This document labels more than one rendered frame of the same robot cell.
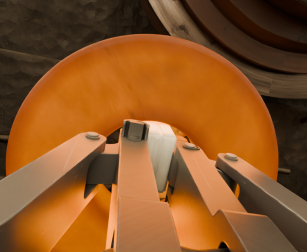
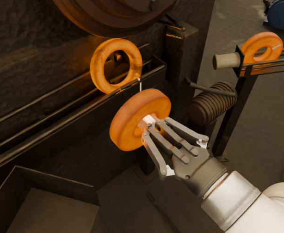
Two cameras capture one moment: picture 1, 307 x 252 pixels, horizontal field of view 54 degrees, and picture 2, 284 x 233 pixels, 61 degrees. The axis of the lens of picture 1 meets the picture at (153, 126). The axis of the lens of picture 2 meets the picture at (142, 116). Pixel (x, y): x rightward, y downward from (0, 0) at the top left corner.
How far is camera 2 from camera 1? 0.42 m
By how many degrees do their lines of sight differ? 47
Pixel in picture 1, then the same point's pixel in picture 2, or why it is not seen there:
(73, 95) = (129, 125)
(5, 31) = not seen: outside the picture
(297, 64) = (148, 17)
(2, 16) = not seen: outside the picture
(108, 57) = (135, 114)
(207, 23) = (108, 23)
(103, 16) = (21, 13)
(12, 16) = not seen: outside the picture
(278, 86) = (141, 26)
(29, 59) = (6, 69)
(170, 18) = (89, 26)
